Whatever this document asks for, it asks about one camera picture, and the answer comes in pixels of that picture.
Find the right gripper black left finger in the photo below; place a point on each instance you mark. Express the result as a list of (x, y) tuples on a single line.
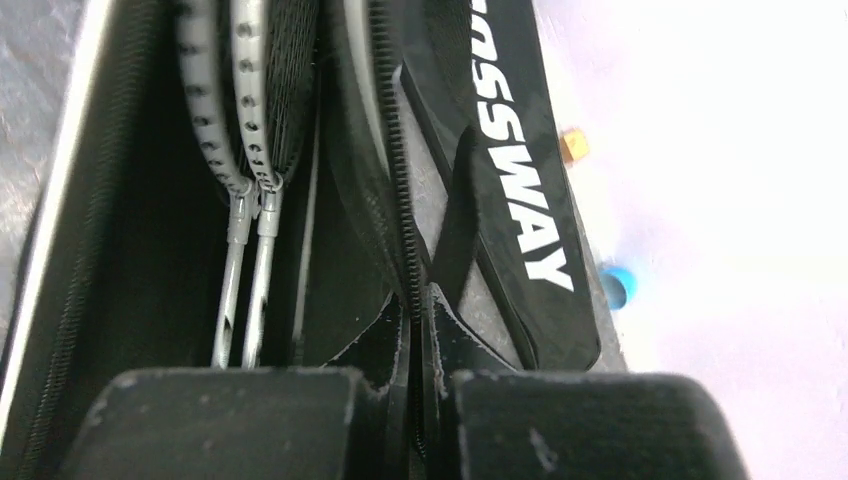
[(343, 420)]

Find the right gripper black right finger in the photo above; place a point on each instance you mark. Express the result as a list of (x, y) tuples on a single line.
[(484, 420)]

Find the black sport racket bag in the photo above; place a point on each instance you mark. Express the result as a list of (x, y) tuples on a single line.
[(124, 265)]

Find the white frame racket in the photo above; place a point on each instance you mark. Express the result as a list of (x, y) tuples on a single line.
[(272, 46)]

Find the black white shaft racket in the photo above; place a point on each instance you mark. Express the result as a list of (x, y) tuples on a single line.
[(197, 42)]

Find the black crossway racket bag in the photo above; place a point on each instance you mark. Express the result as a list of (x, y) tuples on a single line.
[(480, 62)]

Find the blue cylinder block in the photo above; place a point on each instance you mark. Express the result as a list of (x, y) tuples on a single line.
[(619, 285)]

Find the wooden cube back wall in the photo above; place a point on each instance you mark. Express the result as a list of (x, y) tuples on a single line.
[(574, 145)]

